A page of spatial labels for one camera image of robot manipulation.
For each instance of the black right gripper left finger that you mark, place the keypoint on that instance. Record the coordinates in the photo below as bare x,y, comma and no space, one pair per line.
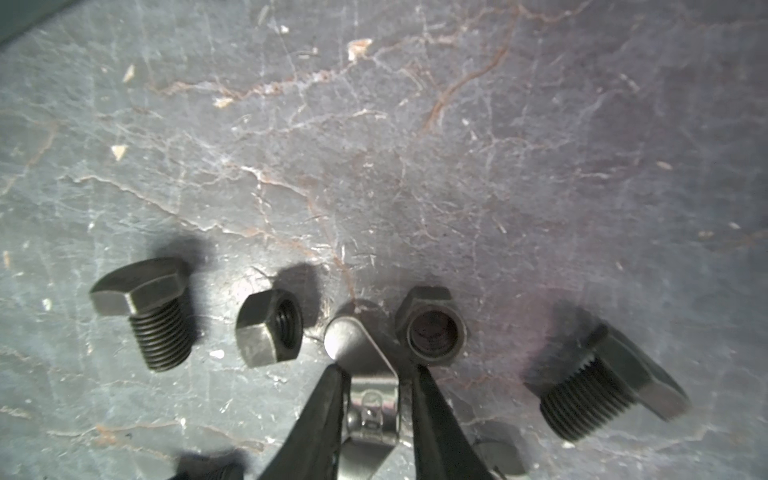
312,448

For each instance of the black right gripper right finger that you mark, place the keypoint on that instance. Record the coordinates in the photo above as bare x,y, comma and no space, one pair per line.
441,449

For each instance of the silver wing nut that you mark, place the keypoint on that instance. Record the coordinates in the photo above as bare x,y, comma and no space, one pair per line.
371,421

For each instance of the black hex bolt lower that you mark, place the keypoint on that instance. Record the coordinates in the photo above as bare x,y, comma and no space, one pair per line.
231,471

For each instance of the black hex bolt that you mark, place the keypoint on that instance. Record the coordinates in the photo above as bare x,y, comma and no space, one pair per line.
150,293
617,376
231,471

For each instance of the black hex bolt right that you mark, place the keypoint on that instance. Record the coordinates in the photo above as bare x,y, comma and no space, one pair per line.
617,376

